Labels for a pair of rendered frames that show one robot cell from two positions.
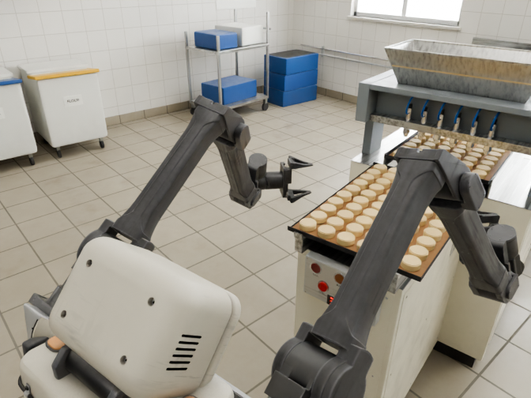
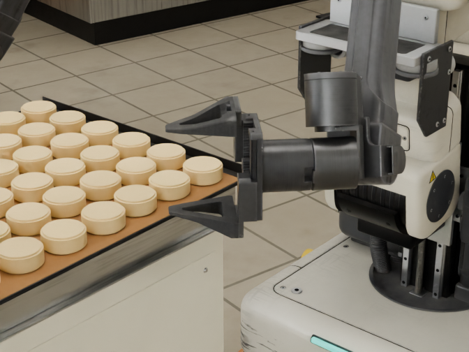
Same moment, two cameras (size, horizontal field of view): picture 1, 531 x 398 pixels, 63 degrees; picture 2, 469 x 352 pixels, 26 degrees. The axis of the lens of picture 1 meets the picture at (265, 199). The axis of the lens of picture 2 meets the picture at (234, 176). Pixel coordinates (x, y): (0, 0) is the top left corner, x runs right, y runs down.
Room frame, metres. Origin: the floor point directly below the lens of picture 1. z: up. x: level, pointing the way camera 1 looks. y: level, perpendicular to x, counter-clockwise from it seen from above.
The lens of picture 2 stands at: (2.25, -0.02, 1.44)
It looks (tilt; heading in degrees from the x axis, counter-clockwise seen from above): 25 degrees down; 183
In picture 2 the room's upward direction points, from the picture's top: straight up
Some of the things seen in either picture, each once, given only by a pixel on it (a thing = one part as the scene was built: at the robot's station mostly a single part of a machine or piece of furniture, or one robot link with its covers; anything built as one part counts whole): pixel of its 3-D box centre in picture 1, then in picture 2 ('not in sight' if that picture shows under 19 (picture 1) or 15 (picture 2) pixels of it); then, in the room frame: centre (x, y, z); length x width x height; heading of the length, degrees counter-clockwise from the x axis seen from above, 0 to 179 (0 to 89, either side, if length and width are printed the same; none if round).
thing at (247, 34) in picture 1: (239, 33); not in sight; (5.32, 0.32, 0.89); 0.44 x 0.36 x 0.20; 50
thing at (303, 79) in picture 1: (291, 77); not in sight; (5.76, -0.32, 0.30); 0.60 x 0.40 x 0.20; 131
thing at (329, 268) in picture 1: (341, 287); not in sight; (0.99, -0.22, 0.77); 0.24 x 0.04 x 0.14; 52
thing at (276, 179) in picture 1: (275, 180); (276, 165); (1.25, -0.03, 0.99); 0.07 x 0.07 x 0.10; 8
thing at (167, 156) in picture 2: (326, 231); (166, 157); (1.06, -0.18, 0.91); 0.05 x 0.05 x 0.02
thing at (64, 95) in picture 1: (66, 107); not in sight; (4.05, 1.90, 0.39); 0.64 x 0.54 x 0.77; 39
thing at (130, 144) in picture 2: (345, 238); (131, 145); (1.03, -0.23, 0.91); 0.05 x 0.05 x 0.02
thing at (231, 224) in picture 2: (297, 189); (211, 197); (1.26, -0.10, 0.95); 0.09 x 0.07 x 0.07; 98
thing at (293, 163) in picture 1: (298, 169); (210, 138); (1.26, -0.10, 1.02); 0.09 x 0.07 x 0.07; 98
